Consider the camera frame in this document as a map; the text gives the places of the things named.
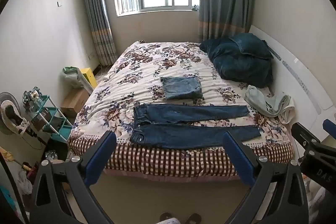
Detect teal pillow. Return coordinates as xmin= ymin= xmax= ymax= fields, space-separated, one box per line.
xmin=230 ymin=33 xmax=275 ymax=59

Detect yellow mop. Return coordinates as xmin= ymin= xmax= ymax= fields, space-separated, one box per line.
xmin=0 ymin=147 xmax=32 ymax=170

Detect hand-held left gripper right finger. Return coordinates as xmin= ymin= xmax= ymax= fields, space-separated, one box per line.
xmin=223 ymin=131 xmax=309 ymax=224

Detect white headboard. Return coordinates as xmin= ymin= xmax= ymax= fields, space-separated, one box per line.
xmin=248 ymin=25 xmax=336 ymax=140

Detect light green towel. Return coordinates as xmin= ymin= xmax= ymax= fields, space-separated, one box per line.
xmin=244 ymin=85 xmax=295 ymax=124

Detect bed base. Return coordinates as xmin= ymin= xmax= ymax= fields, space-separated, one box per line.
xmin=104 ymin=168 xmax=243 ymax=184

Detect white plastic bag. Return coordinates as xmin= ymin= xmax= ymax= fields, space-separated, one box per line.
xmin=18 ymin=169 xmax=33 ymax=196

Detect green plastic bag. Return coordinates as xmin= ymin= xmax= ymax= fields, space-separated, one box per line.
xmin=62 ymin=67 xmax=86 ymax=89

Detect teal quilt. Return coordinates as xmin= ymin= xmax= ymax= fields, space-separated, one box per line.
xmin=199 ymin=38 xmax=274 ymax=88

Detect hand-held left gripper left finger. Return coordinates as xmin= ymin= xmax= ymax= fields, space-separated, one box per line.
xmin=29 ymin=130 xmax=117 ymax=224

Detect standing fan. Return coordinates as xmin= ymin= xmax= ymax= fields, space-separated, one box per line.
xmin=0 ymin=92 xmax=30 ymax=136

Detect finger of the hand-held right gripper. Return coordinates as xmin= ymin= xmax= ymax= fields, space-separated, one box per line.
xmin=291 ymin=122 xmax=336 ymax=160
xmin=322 ymin=119 xmax=336 ymax=133

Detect cardboard box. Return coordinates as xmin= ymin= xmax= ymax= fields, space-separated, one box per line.
xmin=61 ymin=88 xmax=91 ymax=118

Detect folded light blue jeans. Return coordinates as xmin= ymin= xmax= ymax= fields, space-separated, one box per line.
xmin=160 ymin=76 xmax=204 ymax=101

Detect brown slipper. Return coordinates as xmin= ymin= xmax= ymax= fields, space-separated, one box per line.
xmin=185 ymin=213 xmax=202 ymax=224
xmin=160 ymin=212 xmax=175 ymax=224

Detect yellow box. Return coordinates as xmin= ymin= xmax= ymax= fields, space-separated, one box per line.
xmin=80 ymin=68 xmax=98 ymax=90

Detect teal shelf rack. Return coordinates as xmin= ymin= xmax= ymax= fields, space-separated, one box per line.
xmin=31 ymin=95 xmax=74 ymax=142

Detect floral blanket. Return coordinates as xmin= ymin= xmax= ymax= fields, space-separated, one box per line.
xmin=67 ymin=40 xmax=294 ymax=178

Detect dark blue denim pants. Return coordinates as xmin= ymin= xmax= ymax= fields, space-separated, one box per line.
xmin=130 ymin=104 xmax=261 ymax=149

